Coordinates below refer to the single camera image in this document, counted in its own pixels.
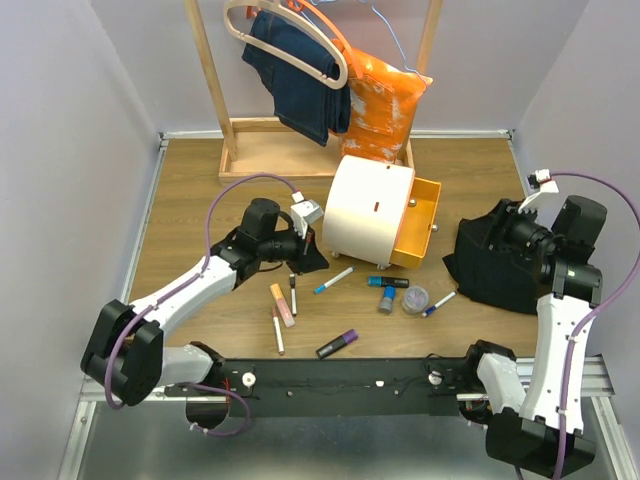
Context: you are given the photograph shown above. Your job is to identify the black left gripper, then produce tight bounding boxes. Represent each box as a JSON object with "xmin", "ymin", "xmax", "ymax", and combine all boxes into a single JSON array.
[{"xmin": 258, "ymin": 220, "xmax": 330, "ymax": 275}]

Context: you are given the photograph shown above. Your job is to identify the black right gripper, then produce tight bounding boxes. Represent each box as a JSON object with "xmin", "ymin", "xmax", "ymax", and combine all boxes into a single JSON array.
[{"xmin": 459, "ymin": 197, "xmax": 560, "ymax": 260}]

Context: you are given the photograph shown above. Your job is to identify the white rounded drawer organizer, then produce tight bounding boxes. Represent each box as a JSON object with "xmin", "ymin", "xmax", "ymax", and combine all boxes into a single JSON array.
[{"xmin": 322, "ymin": 155, "xmax": 442, "ymax": 269}]

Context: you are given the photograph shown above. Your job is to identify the clear jar of paper clips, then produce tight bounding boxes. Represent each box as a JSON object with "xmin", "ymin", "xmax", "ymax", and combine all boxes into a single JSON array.
[{"xmin": 401, "ymin": 285, "xmax": 430, "ymax": 315}]

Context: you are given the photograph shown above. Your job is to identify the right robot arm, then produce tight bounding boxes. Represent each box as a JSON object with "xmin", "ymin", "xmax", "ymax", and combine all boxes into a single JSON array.
[{"xmin": 459, "ymin": 195, "xmax": 607, "ymax": 479}]

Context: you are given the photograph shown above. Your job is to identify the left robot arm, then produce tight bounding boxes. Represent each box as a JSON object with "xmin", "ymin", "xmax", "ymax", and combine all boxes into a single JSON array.
[{"xmin": 81, "ymin": 198, "xmax": 328, "ymax": 409}]

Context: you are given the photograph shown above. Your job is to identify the white marker black cap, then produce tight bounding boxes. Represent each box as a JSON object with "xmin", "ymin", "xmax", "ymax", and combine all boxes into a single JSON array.
[{"xmin": 289, "ymin": 273, "xmax": 298, "ymax": 317}]

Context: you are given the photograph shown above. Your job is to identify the white marker light blue cap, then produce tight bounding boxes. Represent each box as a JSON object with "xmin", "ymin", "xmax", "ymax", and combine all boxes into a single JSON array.
[{"xmin": 314, "ymin": 266, "xmax": 355, "ymax": 295}]

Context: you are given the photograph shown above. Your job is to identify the black cloth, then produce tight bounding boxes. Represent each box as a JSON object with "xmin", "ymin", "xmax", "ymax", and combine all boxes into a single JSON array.
[{"xmin": 443, "ymin": 203, "xmax": 542, "ymax": 315}]

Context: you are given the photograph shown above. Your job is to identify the pink highlighter orange cap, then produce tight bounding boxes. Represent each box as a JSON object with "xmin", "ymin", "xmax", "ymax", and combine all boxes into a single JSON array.
[{"xmin": 270, "ymin": 283, "xmax": 295, "ymax": 328}]

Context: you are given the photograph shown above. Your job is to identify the black highlighter blue cap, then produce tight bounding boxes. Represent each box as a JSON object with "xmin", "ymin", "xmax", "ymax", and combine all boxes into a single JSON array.
[{"xmin": 367, "ymin": 276, "xmax": 410, "ymax": 289}]

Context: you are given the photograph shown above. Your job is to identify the white marker brown cap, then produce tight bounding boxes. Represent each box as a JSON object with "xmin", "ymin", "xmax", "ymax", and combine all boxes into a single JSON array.
[{"xmin": 271, "ymin": 306, "xmax": 285, "ymax": 356}]

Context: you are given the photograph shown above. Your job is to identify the black highlighter purple cap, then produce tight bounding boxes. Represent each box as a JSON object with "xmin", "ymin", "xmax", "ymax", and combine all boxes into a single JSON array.
[{"xmin": 316, "ymin": 329, "xmax": 359, "ymax": 360}]

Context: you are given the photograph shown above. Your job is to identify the white marker dark blue cap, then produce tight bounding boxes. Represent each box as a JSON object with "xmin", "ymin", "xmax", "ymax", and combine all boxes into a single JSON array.
[{"xmin": 421, "ymin": 291, "xmax": 457, "ymax": 318}]

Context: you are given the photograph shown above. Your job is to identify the wooden clothes rack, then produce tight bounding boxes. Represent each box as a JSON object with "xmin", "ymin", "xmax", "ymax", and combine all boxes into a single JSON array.
[{"xmin": 184, "ymin": 0, "xmax": 444, "ymax": 187}]

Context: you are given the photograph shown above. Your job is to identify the dark blue jeans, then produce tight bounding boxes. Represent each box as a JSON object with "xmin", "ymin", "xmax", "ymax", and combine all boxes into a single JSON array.
[{"xmin": 242, "ymin": 11, "xmax": 351, "ymax": 147}]

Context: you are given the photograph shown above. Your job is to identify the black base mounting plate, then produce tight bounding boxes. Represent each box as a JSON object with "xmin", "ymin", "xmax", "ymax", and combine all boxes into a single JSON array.
[{"xmin": 174, "ymin": 357, "xmax": 501, "ymax": 419}]

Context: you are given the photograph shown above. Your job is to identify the orange white garment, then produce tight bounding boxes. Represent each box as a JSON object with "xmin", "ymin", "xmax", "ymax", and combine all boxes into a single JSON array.
[{"xmin": 333, "ymin": 39, "xmax": 433, "ymax": 163}]

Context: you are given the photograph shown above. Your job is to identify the beige clothes hanger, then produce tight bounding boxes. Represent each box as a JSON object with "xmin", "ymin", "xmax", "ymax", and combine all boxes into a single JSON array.
[{"xmin": 222, "ymin": 0, "xmax": 349, "ymax": 92}]

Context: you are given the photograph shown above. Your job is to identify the orange clothes hanger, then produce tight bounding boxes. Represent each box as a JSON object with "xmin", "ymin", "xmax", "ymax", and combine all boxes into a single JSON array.
[{"xmin": 287, "ymin": 0, "xmax": 369, "ymax": 79}]

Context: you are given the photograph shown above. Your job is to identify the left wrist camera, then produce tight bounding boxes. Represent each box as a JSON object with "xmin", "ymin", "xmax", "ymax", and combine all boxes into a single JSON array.
[{"xmin": 290, "ymin": 200, "xmax": 324, "ymax": 238}]

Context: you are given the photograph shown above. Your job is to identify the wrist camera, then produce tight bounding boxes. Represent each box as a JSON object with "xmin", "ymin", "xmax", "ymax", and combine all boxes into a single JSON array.
[
  {"xmin": 517, "ymin": 169, "xmax": 559, "ymax": 214},
  {"xmin": 290, "ymin": 200, "xmax": 324, "ymax": 238}
]

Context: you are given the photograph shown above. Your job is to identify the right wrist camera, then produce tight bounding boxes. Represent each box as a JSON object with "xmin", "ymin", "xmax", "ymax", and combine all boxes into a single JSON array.
[{"xmin": 517, "ymin": 169, "xmax": 559, "ymax": 214}]

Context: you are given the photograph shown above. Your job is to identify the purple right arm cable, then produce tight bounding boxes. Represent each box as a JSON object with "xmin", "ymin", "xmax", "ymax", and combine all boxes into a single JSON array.
[{"xmin": 514, "ymin": 172, "xmax": 640, "ymax": 480}]

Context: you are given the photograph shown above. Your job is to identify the aluminium frame rail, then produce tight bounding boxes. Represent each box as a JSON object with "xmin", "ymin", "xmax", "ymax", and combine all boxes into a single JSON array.
[{"xmin": 80, "ymin": 356, "xmax": 614, "ymax": 402}]

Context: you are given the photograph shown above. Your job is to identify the light blue wire hanger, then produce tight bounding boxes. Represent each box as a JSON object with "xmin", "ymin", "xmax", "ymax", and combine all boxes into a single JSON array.
[{"xmin": 358, "ymin": 0, "xmax": 420, "ymax": 76}]

